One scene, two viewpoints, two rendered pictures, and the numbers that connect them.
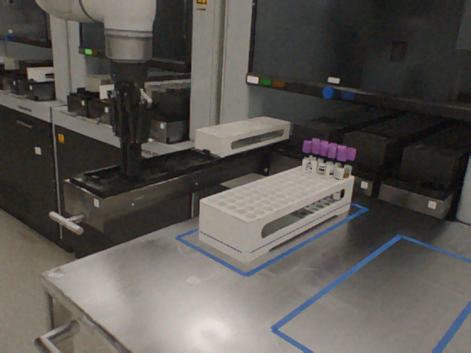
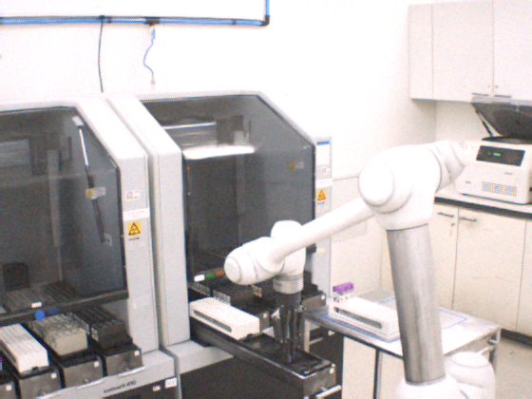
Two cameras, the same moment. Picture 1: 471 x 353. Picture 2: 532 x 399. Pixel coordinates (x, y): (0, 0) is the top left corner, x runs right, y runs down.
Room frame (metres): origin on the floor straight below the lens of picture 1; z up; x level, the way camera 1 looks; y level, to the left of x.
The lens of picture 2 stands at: (0.60, 2.09, 1.70)
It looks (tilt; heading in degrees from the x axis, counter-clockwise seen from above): 11 degrees down; 281
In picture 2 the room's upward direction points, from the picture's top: 1 degrees counter-clockwise
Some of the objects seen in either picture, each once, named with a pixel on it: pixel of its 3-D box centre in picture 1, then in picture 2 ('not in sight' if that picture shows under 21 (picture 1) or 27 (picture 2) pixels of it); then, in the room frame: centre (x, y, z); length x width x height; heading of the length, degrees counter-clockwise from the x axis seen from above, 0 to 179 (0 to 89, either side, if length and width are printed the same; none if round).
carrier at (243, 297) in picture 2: (311, 137); (240, 298); (1.17, -0.19, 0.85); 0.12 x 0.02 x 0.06; 52
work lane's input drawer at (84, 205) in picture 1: (198, 168); (255, 348); (1.05, 0.10, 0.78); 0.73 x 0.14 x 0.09; 141
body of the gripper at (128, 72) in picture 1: (129, 83); (288, 304); (0.91, 0.23, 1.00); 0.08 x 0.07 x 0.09; 51
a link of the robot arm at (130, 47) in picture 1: (129, 46); (288, 281); (0.91, 0.23, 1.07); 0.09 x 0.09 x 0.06
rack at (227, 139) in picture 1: (245, 136); (222, 318); (1.19, -0.02, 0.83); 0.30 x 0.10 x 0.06; 141
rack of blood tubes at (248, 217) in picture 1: (283, 204); (367, 315); (0.69, -0.08, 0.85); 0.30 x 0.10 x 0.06; 139
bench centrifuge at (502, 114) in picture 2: not in sight; (513, 146); (-0.20, -2.24, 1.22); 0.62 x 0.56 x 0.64; 49
